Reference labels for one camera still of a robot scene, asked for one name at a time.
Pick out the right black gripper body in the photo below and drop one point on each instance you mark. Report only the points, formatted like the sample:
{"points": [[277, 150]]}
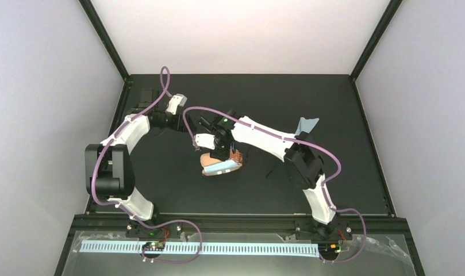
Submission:
{"points": [[220, 151]]}

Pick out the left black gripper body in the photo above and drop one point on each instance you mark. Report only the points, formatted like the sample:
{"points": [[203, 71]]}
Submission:
{"points": [[177, 127]]}

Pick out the brown plaid glasses case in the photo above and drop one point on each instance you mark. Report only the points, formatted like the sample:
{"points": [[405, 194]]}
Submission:
{"points": [[206, 160]]}

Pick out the brown translucent sunglasses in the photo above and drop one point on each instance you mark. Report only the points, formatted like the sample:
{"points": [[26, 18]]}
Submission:
{"points": [[236, 156]]}

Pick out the light blue cleaning cloth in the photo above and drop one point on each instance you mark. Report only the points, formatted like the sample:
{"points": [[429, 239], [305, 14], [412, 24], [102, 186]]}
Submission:
{"points": [[221, 167]]}

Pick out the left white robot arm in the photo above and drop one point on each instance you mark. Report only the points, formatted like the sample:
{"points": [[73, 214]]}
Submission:
{"points": [[110, 178]]}

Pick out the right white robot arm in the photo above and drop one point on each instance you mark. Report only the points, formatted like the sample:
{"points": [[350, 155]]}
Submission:
{"points": [[304, 168]]}

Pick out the black sunglasses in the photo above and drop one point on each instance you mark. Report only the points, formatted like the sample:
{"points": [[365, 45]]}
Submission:
{"points": [[246, 159]]}

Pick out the left small circuit board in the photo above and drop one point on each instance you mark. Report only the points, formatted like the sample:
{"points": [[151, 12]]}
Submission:
{"points": [[153, 246]]}

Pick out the small circuit board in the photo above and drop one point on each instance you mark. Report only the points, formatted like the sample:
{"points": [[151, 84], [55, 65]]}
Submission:
{"points": [[336, 248], [153, 246]]}

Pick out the right small circuit board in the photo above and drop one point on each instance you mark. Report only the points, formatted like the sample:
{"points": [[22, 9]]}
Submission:
{"points": [[336, 248]]}

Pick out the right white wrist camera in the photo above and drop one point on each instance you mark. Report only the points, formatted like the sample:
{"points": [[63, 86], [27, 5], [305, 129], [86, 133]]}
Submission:
{"points": [[205, 140]]}

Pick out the white slotted cable duct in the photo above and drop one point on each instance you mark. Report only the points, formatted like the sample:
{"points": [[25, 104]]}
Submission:
{"points": [[205, 248]]}

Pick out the black front frame rail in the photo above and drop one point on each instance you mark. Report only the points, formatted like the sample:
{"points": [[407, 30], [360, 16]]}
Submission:
{"points": [[302, 226]]}

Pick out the left black frame post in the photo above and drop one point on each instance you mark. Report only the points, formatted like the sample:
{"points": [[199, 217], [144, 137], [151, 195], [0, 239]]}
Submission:
{"points": [[104, 37]]}

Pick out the black frame post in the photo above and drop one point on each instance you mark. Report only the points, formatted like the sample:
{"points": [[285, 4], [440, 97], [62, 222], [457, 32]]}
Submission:
{"points": [[104, 37], [375, 38]]}

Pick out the right black frame post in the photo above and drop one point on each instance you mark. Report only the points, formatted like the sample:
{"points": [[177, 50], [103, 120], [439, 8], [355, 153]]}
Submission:
{"points": [[375, 38]]}

